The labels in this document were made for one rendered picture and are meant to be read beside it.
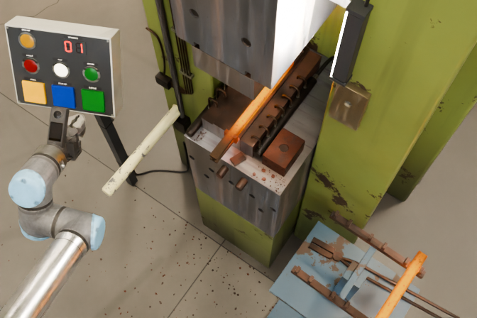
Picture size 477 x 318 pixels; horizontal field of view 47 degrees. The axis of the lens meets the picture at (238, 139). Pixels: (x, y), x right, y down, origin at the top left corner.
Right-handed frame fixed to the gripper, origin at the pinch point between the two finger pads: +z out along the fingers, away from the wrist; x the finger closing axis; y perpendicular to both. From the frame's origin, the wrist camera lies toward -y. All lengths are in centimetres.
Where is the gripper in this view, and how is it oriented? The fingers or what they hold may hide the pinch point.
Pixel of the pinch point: (79, 115)
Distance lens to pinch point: 175.2
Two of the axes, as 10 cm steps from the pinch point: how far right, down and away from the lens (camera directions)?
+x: 9.9, 1.5, -0.9
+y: -0.8, 8.4, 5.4
